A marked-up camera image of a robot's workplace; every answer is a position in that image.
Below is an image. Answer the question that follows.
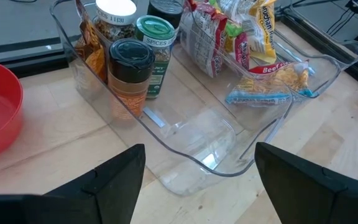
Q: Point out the green lid spice jar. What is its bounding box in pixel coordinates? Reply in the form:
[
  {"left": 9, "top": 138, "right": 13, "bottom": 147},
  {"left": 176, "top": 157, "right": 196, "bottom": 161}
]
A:
[{"left": 134, "top": 14, "right": 177, "bottom": 100}]

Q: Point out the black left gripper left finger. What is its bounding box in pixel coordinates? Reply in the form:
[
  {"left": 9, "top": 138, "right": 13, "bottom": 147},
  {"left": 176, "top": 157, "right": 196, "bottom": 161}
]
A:
[{"left": 44, "top": 144, "right": 146, "bottom": 224}]

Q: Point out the black lid glass jar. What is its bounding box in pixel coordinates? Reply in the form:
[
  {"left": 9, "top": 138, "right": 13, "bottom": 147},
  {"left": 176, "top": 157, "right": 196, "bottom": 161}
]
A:
[{"left": 147, "top": 0, "right": 185, "bottom": 30}]

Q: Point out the yellow Maruchan ramen packet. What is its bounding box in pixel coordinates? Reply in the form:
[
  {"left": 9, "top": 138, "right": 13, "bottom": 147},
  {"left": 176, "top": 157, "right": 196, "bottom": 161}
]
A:
[{"left": 219, "top": 0, "right": 278, "bottom": 65}]

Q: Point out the white lid spice jar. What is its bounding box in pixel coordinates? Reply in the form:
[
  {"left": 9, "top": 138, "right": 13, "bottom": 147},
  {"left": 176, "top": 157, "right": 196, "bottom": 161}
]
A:
[{"left": 93, "top": 0, "right": 138, "bottom": 43}]

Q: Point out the black lid chili powder jar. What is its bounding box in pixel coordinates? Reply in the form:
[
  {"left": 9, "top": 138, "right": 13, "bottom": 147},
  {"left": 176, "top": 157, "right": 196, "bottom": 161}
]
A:
[{"left": 107, "top": 39, "right": 156, "bottom": 121}]

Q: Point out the green white ramen packet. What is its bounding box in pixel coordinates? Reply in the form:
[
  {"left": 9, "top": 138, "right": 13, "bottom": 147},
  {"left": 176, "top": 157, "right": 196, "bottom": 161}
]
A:
[{"left": 180, "top": 0, "right": 244, "bottom": 78}]

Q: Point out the red orange ramen packet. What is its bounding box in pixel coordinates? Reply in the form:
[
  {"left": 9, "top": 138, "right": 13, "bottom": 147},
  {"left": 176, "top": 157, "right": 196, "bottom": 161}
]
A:
[{"left": 228, "top": 29, "right": 251, "bottom": 71}]

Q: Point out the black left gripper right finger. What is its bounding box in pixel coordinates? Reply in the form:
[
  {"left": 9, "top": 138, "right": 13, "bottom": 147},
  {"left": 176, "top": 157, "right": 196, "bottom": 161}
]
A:
[{"left": 255, "top": 142, "right": 358, "bottom": 224}]

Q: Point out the small orange seasoning packet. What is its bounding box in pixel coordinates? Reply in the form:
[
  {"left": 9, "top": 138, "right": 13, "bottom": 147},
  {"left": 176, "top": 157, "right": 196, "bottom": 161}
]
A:
[{"left": 75, "top": 0, "right": 108, "bottom": 83}]

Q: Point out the clear plastic bin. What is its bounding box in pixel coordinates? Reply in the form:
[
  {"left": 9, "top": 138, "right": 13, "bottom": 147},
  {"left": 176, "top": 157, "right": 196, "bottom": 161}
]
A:
[
  {"left": 50, "top": 0, "right": 295, "bottom": 197},
  {"left": 286, "top": 0, "right": 358, "bottom": 77},
  {"left": 178, "top": 0, "right": 343, "bottom": 133}
]

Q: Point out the blue-edged beef ramen packet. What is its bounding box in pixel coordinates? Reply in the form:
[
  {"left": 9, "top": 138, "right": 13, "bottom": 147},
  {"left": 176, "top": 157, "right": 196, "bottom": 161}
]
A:
[{"left": 225, "top": 60, "right": 316, "bottom": 108}]

